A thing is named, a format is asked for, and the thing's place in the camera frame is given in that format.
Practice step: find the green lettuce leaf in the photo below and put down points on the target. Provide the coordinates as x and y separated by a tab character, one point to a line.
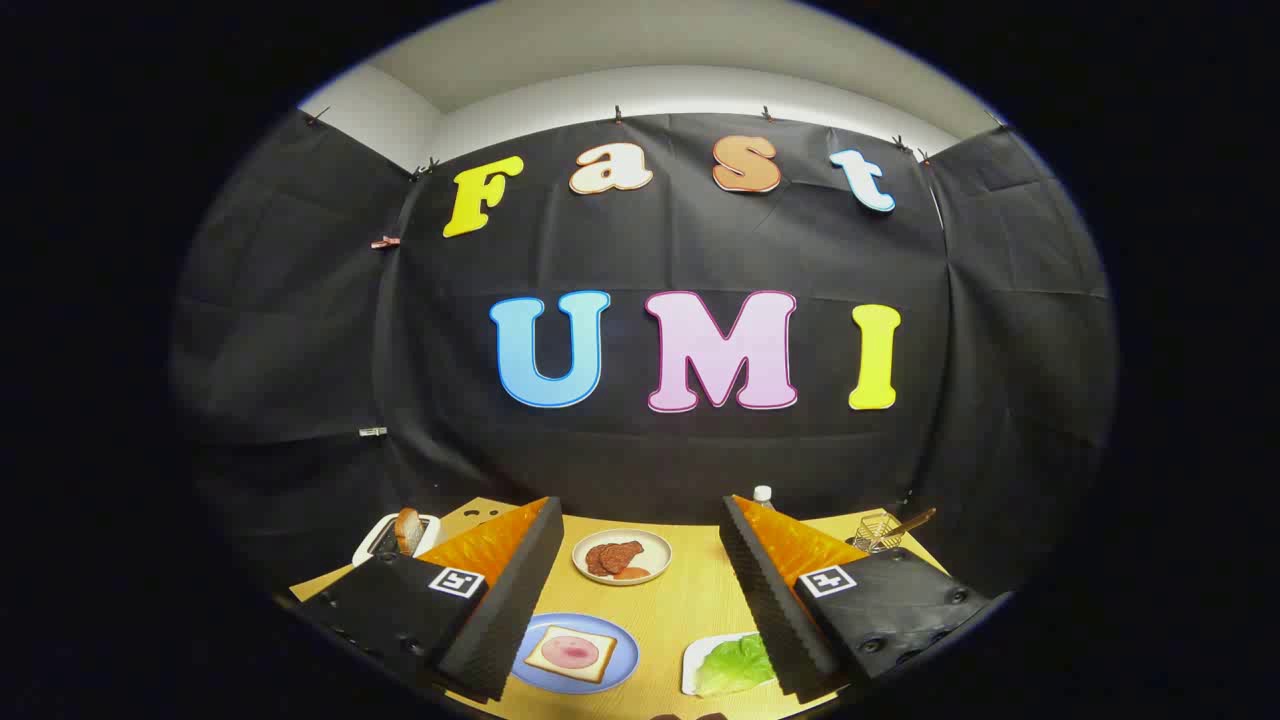
735	665

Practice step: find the beige round plate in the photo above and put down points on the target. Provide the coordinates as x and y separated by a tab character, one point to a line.
650	548

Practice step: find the white square plate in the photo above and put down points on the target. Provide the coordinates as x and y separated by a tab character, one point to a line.
695	660

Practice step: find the green label plastic bottle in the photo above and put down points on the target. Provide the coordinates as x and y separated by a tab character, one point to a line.
763	493

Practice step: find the brown meat slice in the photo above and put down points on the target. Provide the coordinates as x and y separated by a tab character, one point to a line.
593	560
622	553

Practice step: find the brown crust bread slice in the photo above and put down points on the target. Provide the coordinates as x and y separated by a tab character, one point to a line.
408	530

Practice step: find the blue round plate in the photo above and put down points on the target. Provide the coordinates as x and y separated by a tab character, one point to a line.
622	660

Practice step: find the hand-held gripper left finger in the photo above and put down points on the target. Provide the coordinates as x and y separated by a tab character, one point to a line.
510	610

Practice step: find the white toaster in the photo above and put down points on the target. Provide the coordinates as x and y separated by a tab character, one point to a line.
366	547

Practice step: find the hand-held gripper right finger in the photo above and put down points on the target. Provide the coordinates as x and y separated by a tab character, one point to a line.
770	610

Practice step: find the pink ham slice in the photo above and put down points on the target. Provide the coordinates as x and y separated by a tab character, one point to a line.
570	652

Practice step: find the red tomato slice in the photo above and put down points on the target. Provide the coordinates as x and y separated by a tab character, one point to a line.
630	573

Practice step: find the white toast slice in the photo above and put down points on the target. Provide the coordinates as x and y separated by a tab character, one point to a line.
600	650

